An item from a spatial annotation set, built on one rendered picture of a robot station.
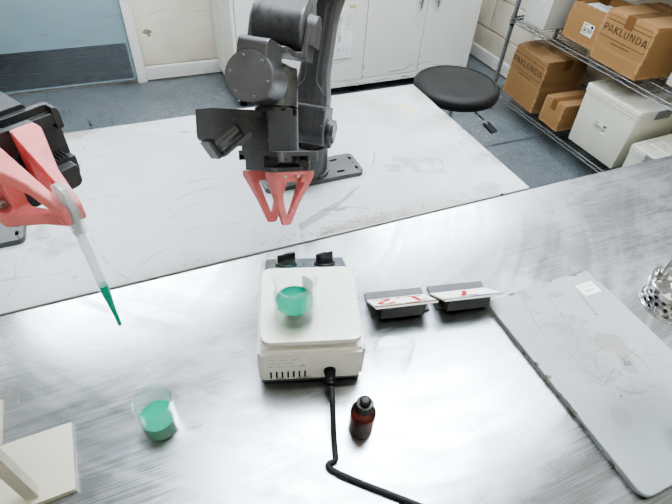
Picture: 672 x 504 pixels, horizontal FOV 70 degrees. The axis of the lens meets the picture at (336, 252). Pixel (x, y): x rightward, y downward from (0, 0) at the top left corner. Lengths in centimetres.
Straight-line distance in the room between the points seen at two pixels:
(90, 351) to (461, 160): 77
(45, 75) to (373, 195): 288
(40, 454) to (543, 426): 58
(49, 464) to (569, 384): 62
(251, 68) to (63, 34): 293
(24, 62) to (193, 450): 313
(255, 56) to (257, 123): 10
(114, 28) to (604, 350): 317
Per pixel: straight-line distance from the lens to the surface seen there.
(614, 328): 81
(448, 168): 102
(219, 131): 59
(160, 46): 351
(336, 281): 62
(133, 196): 94
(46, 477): 64
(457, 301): 72
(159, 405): 62
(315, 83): 85
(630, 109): 271
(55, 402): 69
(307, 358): 59
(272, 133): 62
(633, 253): 97
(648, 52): 265
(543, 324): 76
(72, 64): 353
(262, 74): 57
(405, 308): 69
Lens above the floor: 145
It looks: 44 degrees down
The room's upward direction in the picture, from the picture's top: 4 degrees clockwise
